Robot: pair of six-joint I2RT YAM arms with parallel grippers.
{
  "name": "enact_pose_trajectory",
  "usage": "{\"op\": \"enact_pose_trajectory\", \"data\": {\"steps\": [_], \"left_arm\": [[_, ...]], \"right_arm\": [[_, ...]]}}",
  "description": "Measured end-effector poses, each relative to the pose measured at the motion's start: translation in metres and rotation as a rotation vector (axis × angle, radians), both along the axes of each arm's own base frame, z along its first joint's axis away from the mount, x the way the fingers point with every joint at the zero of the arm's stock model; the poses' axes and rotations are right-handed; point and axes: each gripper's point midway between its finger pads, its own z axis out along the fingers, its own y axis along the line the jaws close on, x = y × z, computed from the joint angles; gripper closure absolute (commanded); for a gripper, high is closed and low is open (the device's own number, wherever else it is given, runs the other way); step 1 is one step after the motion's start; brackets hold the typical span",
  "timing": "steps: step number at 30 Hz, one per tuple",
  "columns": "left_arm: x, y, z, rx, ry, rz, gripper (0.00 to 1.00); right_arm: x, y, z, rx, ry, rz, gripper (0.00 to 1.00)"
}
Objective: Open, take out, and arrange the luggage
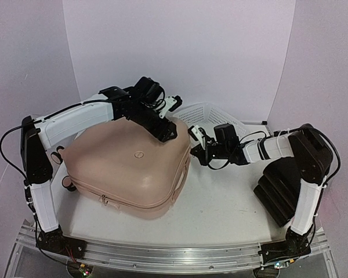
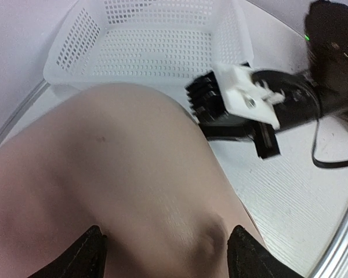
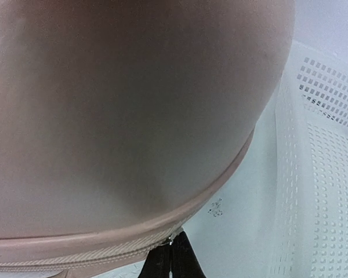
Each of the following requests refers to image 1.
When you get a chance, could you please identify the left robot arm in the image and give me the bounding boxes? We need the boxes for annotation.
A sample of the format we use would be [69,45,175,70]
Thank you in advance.
[17,77,187,253]

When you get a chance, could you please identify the black pink tiered rack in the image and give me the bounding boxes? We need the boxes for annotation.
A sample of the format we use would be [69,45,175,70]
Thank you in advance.
[253,158,300,227]

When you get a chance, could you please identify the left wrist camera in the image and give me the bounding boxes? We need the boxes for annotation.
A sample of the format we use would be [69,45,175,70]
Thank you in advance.
[156,96,183,119]

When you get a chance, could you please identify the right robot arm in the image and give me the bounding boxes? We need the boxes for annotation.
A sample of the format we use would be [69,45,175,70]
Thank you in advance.
[188,123,341,257]

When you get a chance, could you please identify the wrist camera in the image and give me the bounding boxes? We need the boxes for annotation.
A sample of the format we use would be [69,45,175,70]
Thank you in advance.
[156,96,183,119]
[188,125,207,149]

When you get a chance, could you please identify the pink hard-shell suitcase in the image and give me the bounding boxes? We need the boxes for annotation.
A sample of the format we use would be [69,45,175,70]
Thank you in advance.
[60,118,190,220]

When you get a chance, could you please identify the white plastic mesh basket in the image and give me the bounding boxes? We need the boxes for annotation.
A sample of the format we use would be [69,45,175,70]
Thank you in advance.
[173,103,250,137]

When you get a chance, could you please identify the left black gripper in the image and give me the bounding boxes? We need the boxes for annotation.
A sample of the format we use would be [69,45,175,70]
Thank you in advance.
[126,104,178,144]

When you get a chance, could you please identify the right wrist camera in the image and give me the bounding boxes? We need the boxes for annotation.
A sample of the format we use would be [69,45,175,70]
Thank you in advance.
[188,125,207,149]

